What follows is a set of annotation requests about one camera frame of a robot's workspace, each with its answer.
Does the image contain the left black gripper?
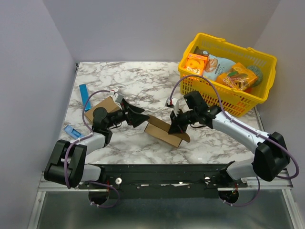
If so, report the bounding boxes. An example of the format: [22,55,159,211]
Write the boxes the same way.
[105,98,150,129]

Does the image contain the orange snack box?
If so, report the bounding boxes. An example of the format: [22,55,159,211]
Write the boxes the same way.
[184,53,209,75]

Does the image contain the aluminium frame rail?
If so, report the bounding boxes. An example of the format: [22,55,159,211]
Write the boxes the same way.
[38,169,294,191]

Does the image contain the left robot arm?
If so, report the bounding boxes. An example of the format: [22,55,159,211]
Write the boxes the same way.
[44,99,150,188]

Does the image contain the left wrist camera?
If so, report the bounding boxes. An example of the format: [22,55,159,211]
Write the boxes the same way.
[110,90,123,108]

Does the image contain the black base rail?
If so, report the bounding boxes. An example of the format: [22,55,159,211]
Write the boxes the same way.
[49,163,248,200]

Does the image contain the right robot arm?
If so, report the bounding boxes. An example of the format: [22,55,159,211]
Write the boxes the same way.
[165,91,290,187]

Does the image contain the dark snack packet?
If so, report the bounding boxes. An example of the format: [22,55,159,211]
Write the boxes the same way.
[194,46,210,56]

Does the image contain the light blue chips bag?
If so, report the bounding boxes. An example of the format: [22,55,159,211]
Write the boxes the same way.
[203,55,236,81]

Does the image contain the brown cardboard box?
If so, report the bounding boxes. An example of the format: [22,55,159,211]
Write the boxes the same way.
[144,115,191,147]
[84,96,121,125]

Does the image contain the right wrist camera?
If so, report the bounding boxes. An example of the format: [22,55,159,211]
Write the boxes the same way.
[165,97,182,117]

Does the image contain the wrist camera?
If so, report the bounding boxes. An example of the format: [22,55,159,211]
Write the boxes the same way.
[110,90,123,108]
[165,97,182,117]

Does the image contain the orange gummy candy bag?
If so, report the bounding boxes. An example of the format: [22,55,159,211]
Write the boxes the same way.
[216,62,259,91]

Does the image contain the long blue box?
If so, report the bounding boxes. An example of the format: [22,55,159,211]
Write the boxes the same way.
[79,84,91,112]

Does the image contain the small blue box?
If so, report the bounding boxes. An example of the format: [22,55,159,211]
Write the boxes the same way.
[64,125,84,139]

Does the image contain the green round sponge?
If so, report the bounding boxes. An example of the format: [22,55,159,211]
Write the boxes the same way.
[246,65,263,87]

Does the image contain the folded brown cardboard box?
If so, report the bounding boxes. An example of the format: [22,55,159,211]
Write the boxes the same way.
[84,96,121,125]

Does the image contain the yellow plastic basket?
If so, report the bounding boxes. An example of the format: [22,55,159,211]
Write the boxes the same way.
[178,32,278,117]

